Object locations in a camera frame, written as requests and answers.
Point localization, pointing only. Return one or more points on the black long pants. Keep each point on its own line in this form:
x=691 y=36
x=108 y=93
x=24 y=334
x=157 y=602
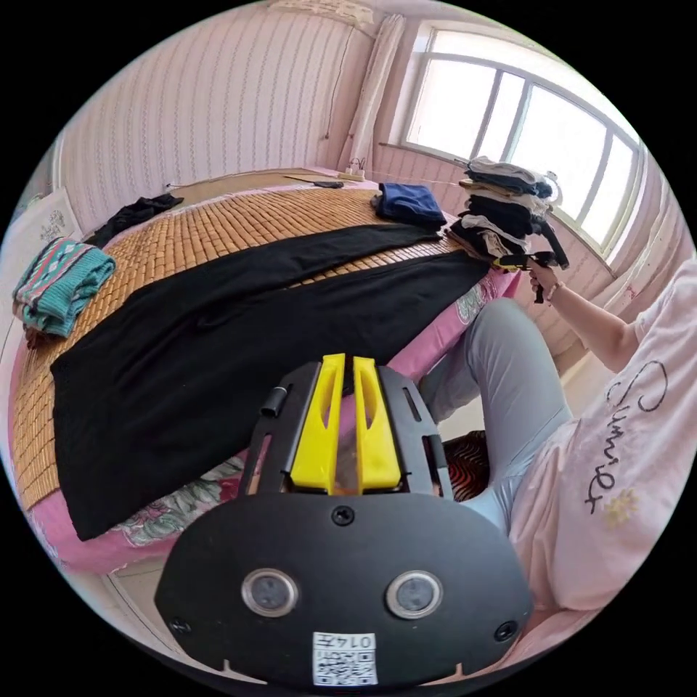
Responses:
x=218 y=354

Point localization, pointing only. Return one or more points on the white power strip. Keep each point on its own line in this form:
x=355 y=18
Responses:
x=354 y=173

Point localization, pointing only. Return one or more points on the bed with woven mat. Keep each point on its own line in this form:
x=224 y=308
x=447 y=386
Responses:
x=218 y=228

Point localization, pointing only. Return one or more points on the person's body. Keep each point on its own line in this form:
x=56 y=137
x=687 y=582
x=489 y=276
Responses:
x=599 y=463

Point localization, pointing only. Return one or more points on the person's right hand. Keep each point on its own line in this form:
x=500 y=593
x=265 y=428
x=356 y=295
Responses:
x=544 y=280

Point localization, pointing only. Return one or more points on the folded navy garment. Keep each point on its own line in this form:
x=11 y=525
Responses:
x=408 y=204

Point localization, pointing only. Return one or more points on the teal patterned sweater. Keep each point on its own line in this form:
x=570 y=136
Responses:
x=60 y=283

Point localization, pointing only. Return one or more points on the pile of clothes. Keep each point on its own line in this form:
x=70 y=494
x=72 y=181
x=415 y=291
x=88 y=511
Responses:
x=503 y=215

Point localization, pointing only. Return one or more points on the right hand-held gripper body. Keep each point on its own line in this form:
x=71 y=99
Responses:
x=540 y=258

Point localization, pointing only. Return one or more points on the pale curtain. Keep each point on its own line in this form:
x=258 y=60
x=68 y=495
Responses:
x=379 y=81

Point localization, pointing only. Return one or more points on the window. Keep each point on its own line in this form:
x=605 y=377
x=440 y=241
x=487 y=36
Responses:
x=539 y=125

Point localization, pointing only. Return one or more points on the person's right forearm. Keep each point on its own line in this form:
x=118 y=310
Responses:
x=593 y=324

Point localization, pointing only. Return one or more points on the crumpled black garment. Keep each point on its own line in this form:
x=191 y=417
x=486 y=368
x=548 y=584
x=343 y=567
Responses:
x=133 y=211

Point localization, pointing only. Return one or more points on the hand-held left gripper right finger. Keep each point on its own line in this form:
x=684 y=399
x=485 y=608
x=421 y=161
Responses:
x=377 y=435

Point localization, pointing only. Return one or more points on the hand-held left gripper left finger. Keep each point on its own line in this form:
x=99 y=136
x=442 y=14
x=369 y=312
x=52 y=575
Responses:
x=317 y=430

